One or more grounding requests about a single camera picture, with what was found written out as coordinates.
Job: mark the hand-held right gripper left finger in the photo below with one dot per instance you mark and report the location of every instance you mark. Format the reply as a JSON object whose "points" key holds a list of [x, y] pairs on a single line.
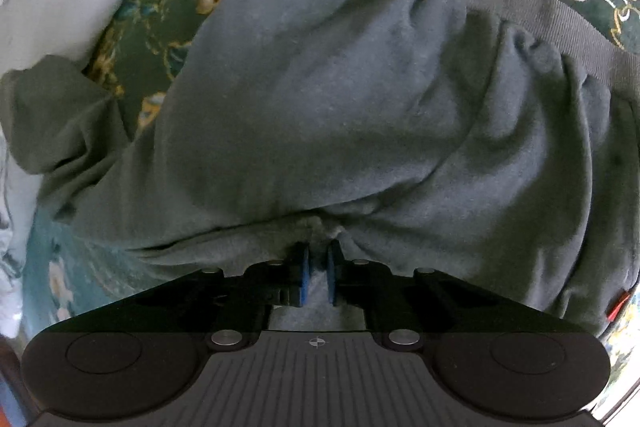
{"points": [[302, 279]]}

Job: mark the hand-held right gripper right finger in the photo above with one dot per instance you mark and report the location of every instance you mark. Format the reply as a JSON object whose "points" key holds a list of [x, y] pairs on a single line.
{"points": [[331, 279]]}

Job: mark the grey pants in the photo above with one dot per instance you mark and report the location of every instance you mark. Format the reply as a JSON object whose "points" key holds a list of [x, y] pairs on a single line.
{"points": [[320, 107]]}

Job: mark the floral green blanket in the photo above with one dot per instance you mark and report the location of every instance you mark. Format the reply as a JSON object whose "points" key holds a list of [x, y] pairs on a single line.
{"points": [[150, 37]]}

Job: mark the pale blue quilt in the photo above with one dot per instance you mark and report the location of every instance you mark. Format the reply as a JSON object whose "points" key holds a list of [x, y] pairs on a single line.
{"points": [[60, 17]]}

